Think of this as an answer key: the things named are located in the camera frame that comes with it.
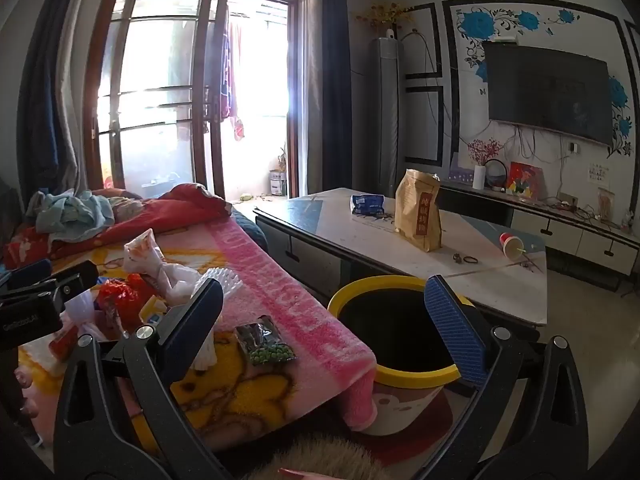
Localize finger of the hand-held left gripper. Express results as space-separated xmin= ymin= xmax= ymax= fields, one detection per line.
xmin=7 ymin=259 xmax=53 ymax=291
xmin=47 ymin=260 xmax=99 ymax=311

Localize hanging clothes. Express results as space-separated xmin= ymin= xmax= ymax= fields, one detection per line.
xmin=220 ymin=5 xmax=246 ymax=141

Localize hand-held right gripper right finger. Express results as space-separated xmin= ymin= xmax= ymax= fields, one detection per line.
xmin=424 ymin=274 xmax=590 ymax=480

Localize white vase with pink flowers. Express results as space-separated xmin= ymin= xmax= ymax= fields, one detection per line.
xmin=466 ymin=138 xmax=503 ymax=190

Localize red paper cup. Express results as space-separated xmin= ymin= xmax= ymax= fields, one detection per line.
xmin=499 ymin=232 xmax=526 ymax=261

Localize yellow packet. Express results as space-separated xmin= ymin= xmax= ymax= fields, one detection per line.
xmin=139 ymin=295 xmax=168 ymax=323

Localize colourful painting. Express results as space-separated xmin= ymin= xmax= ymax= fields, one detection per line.
xmin=506 ymin=161 xmax=545 ymax=200

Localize white ribbed plastic tray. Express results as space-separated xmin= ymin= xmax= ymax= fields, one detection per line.
xmin=192 ymin=267 xmax=243 ymax=371

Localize blue quilted cushion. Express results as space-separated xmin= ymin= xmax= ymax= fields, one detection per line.
xmin=232 ymin=210 xmax=271 ymax=253

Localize brown fur clothing trim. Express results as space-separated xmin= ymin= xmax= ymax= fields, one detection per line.
xmin=245 ymin=432 xmax=386 ymax=480

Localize white coffee table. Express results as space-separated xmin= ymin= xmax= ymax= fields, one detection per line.
xmin=254 ymin=188 xmax=548 ymax=328

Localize black wall television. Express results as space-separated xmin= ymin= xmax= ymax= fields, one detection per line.
xmin=481 ymin=41 xmax=615 ymax=146

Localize light blue cloth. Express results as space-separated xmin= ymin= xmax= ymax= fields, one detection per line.
xmin=27 ymin=190 xmax=118 ymax=243

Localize white television cabinet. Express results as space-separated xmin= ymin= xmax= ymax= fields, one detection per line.
xmin=440 ymin=180 xmax=640 ymax=276

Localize dark blue curtain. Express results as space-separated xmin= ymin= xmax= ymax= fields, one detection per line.
xmin=320 ymin=0 xmax=353 ymax=196

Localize red plastic bag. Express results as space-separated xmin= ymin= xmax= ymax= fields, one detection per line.
xmin=95 ymin=274 xmax=151 ymax=331

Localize grey standing air conditioner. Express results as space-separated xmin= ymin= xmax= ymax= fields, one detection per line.
xmin=369 ymin=35 xmax=407 ymax=196

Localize yellow artificial flowers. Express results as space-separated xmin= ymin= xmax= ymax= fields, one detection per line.
xmin=356 ymin=2 xmax=416 ymax=31

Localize yellow rimmed trash bin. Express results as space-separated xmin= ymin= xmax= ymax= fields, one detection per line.
xmin=327 ymin=276 xmax=476 ymax=436

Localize blue plastic packet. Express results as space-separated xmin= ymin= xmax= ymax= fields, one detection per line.
xmin=350 ymin=194 xmax=386 ymax=217

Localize red quilt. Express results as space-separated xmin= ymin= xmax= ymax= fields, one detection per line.
xmin=2 ymin=183 xmax=233 ymax=268

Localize blue flower wall decal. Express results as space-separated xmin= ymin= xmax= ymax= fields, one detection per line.
xmin=457 ymin=6 xmax=636 ymax=158

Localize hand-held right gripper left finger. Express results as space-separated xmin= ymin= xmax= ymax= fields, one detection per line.
xmin=54 ymin=277 xmax=236 ymax=480

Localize floral pillow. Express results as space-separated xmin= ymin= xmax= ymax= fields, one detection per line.
xmin=107 ymin=195 xmax=146 ymax=217

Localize brown paper bag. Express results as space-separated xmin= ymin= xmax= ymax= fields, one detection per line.
xmin=395 ymin=169 xmax=443 ymax=253

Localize green pea snack packet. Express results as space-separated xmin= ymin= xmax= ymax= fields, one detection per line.
xmin=235 ymin=315 xmax=297 ymax=366

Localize clear snack bag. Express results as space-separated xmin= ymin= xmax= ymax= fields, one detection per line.
xmin=597 ymin=187 xmax=617 ymax=221

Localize green straw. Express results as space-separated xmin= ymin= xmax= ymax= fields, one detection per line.
xmin=520 ymin=247 xmax=545 ymax=272

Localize brown framed glass door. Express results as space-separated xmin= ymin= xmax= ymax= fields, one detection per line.
xmin=82 ymin=0 xmax=306 ymax=201

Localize person's left hand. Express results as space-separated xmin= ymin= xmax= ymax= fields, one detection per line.
xmin=12 ymin=366 xmax=36 ymax=411

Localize blue and grey curtain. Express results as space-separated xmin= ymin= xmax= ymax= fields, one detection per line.
xmin=17 ymin=0 xmax=116 ymax=201

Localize tangled cables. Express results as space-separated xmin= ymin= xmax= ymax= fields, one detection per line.
xmin=547 ymin=195 xmax=596 ymax=212

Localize white plastic wrapper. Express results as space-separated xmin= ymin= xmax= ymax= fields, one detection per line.
xmin=122 ymin=228 xmax=201 ymax=306

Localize round black ornament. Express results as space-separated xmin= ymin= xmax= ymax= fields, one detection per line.
xmin=484 ymin=159 xmax=508 ymax=192

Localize pink cartoon blanket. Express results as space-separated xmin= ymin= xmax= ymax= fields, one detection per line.
xmin=0 ymin=215 xmax=378 ymax=461

